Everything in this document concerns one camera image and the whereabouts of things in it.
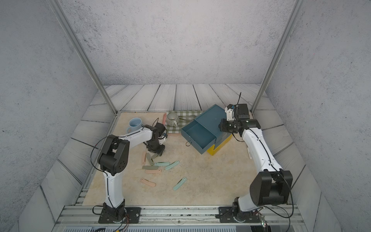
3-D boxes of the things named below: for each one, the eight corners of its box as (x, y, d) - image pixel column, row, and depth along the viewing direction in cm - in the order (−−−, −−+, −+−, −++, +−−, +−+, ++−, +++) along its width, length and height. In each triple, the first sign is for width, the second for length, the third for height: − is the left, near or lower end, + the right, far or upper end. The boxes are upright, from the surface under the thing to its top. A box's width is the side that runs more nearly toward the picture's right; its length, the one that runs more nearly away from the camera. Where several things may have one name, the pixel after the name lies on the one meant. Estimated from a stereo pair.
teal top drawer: (199, 167, 91) (201, 149, 75) (181, 148, 100) (179, 129, 84) (212, 156, 96) (216, 137, 80) (194, 139, 105) (194, 119, 89)
